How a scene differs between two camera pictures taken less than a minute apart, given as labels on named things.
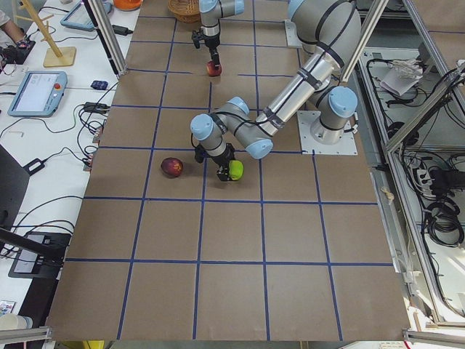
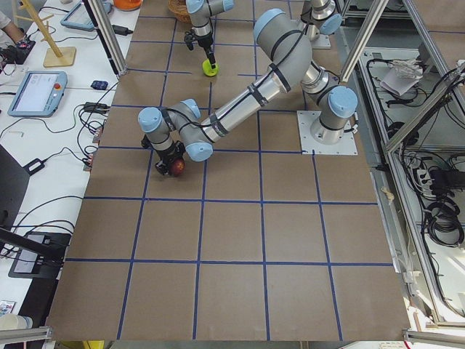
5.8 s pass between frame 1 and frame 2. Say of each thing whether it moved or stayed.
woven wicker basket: stayed
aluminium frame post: stayed
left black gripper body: moved
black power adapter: stayed
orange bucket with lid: stayed
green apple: moved
